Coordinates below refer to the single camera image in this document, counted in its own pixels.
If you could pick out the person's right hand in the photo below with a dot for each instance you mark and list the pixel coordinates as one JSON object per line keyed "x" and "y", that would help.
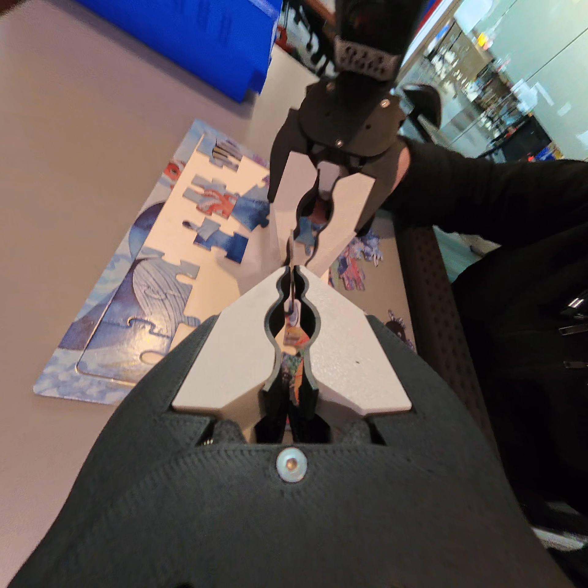
{"x": 403, "y": 163}

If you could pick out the person's right forearm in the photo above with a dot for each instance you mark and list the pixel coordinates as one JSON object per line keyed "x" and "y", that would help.
{"x": 482, "y": 193}

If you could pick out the blue white-striped puzzle piece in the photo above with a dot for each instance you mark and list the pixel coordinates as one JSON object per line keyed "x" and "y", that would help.
{"x": 220, "y": 239}

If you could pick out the blue object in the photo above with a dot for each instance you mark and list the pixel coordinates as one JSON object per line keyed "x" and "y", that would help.
{"x": 193, "y": 41}

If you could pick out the joined blue whale puzzle pieces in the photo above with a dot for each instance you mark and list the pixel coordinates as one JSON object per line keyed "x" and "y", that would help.
{"x": 147, "y": 298}

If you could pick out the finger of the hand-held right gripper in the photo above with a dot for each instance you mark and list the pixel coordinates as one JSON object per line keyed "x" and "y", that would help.
{"x": 287, "y": 197}
{"x": 353, "y": 206}

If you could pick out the red octopus puzzle piece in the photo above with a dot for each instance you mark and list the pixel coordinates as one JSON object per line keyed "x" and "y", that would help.
{"x": 216, "y": 200}

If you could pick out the black urchin eye puzzle piece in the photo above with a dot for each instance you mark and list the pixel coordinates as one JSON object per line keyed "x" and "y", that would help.
{"x": 399, "y": 330}

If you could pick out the dark perforated panel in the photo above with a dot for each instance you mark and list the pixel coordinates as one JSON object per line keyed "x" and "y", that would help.
{"x": 441, "y": 321}

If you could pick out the white plastic object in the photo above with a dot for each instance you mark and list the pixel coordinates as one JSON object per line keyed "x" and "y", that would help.
{"x": 560, "y": 540}

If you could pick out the joined coral reef puzzle pieces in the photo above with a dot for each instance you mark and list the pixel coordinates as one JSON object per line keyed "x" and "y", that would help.
{"x": 353, "y": 262}

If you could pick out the ocean jigsaw puzzle frame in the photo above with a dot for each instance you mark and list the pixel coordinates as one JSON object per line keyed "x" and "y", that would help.
{"x": 115, "y": 298}

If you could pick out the yellow black striped fish piece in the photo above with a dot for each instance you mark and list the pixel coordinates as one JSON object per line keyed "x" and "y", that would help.
{"x": 225, "y": 154}

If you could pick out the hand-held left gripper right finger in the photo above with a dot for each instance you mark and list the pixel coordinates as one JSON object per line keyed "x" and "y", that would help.
{"x": 363, "y": 363}

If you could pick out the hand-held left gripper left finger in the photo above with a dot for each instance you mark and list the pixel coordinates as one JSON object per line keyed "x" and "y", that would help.
{"x": 225, "y": 363}

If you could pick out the dark blue whale face piece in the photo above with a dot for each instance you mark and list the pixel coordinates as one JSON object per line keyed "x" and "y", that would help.
{"x": 310, "y": 229}

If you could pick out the joined orange crab puzzle pieces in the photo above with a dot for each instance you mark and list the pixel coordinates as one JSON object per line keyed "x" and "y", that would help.
{"x": 294, "y": 367}

